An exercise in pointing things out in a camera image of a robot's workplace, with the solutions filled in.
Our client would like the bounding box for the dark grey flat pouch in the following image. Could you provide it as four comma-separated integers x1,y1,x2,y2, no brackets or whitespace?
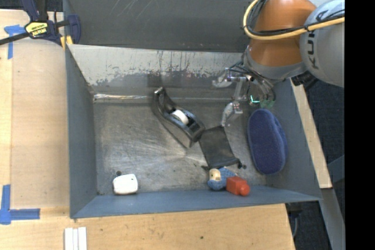
198,125,247,171

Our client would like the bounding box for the black tape dispenser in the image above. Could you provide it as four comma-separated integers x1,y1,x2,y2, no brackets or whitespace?
151,86,206,149

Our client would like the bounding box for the blue toy with beige face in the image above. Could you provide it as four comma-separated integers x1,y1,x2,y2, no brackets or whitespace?
207,166,238,192

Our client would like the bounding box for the red toy bottle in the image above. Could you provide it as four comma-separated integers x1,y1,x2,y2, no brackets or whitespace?
226,176,251,197

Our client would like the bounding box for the grey metal bin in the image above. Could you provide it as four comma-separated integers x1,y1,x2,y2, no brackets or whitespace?
62,0,324,220

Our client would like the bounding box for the white rounded block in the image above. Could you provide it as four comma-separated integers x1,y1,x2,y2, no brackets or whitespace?
112,173,139,196

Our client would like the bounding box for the black cylinder on white bracket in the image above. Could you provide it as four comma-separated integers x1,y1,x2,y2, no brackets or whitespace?
291,70,319,87

